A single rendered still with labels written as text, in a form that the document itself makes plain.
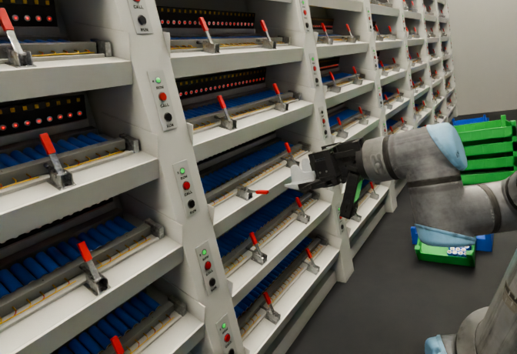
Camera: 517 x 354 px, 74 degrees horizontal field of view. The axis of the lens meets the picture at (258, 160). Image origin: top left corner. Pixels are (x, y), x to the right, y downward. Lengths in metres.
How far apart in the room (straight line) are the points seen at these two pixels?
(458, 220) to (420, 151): 0.13
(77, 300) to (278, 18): 1.05
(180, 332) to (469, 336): 0.55
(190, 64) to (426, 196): 0.56
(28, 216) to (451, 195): 0.68
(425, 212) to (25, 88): 0.68
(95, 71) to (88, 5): 0.18
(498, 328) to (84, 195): 0.61
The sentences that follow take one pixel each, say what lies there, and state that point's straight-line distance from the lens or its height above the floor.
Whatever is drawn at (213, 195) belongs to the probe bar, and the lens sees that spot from 0.91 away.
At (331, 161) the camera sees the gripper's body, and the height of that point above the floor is 0.65.
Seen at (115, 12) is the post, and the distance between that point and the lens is 0.75.
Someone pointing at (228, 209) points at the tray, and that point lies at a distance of 0.89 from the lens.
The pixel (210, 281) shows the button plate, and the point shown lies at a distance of 0.84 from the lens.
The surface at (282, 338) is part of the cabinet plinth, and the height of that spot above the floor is 0.05.
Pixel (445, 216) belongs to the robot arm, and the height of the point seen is 0.55.
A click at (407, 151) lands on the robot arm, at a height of 0.66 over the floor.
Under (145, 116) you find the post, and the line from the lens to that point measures 0.72.
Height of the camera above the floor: 0.83
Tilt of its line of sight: 12 degrees down
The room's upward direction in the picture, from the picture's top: 12 degrees counter-clockwise
